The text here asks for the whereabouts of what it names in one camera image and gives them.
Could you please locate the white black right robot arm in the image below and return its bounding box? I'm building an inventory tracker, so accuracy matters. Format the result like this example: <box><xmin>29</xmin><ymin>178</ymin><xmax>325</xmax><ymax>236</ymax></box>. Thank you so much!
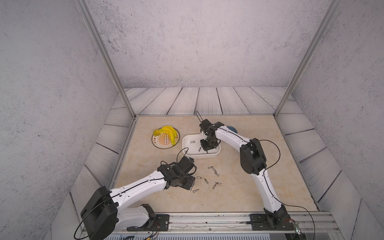
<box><xmin>200</xmin><ymin>119</ymin><xmax>290</xmax><ymax>230</ymax></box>

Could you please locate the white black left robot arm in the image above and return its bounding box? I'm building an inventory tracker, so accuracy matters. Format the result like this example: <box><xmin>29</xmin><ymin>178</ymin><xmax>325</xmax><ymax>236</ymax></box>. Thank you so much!
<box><xmin>80</xmin><ymin>157</ymin><xmax>197</xmax><ymax>240</ymax></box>

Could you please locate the white rectangular storage box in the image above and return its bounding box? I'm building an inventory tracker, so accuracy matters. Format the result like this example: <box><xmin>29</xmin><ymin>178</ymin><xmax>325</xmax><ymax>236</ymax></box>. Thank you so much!
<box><xmin>182</xmin><ymin>134</ymin><xmax>221</xmax><ymax>159</ymax></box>

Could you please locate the blue bowl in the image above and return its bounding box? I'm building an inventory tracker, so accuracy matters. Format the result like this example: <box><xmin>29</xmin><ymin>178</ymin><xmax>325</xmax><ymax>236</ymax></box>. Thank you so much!
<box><xmin>227</xmin><ymin>126</ymin><xmax>238</xmax><ymax>134</ymax></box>

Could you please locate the patterned round plate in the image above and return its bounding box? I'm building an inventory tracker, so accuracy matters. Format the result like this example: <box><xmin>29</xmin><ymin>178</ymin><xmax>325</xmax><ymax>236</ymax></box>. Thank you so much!
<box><xmin>151</xmin><ymin>126</ymin><xmax>181</xmax><ymax>150</ymax></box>

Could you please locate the yellow banana bunch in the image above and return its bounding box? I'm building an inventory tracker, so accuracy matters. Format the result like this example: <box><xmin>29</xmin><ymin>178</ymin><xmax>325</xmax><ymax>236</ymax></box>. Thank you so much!
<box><xmin>152</xmin><ymin>125</ymin><xmax>178</xmax><ymax>147</ymax></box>

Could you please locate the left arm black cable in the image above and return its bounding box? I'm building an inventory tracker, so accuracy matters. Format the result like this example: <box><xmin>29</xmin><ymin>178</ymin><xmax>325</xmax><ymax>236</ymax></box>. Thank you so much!
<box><xmin>73</xmin><ymin>146</ymin><xmax>198</xmax><ymax>240</ymax></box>

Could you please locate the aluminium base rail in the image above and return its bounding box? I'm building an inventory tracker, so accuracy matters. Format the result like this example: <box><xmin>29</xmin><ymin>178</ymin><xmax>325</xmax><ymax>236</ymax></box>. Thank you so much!
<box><xmin>104</xmin><ymin>212</ymin><xmax>344</xmax><ymax>240</ymax></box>

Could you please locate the right aluminium frame post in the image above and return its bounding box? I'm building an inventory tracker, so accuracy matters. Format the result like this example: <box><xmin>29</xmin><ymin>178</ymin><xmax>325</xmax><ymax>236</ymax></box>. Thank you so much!
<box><xmin>273</xmin><ymin>0</ymin><xmax>342</xmax><ymax>119</ymax></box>

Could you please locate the aluminium frame post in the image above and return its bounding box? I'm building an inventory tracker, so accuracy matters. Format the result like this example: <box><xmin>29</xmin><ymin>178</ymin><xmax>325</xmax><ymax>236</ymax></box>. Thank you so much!
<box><xmin>273</xmin><ymin>0</ymin><xmax>342</xmax><ymax>119</ymax></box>
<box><xmin>75</xmin><ymin>0</ymin><xmax>136</xmax><ymax>119</ymax></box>

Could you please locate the left aluminium frame post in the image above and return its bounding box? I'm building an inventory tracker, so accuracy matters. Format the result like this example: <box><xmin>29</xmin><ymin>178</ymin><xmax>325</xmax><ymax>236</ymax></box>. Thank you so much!
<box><xmin>75</xmin><ymin>0</ymin><xmax>136</xmax><ymax>119</ymax></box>

